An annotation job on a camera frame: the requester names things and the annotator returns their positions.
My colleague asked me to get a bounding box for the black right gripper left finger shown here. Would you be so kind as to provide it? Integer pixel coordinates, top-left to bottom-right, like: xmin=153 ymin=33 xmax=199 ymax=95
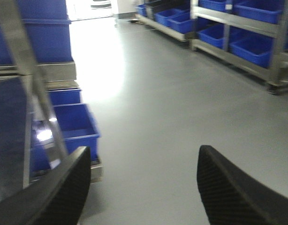
xmin=0 ymin=146 xmax=91 ymax=225

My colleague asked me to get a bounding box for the stainless steel shelf frame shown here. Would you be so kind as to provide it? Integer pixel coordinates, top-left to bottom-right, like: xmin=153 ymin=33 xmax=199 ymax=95
xmin=0 ymin=0 xmax=69 ymax=202

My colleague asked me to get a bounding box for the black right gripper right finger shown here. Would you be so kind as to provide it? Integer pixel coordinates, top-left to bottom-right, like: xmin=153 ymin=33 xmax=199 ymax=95
xmin=197 ymin=145 xmax=288 ymax=225

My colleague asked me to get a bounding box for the far steel storage rack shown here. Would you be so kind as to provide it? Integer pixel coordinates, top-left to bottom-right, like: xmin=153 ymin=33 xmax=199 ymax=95
xmin=136 ymin=0 xmax=288 ymax=95

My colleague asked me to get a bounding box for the blue bin on lower shelf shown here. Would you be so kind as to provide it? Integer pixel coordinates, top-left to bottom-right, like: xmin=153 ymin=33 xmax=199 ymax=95
xmin=30 ymin=88 xmax=100 ymax=172

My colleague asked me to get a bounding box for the right blue plastic bin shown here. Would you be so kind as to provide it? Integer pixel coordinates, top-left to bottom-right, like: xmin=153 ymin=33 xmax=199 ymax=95
xmin=0 ymin=0 xmax=72 ymax=65

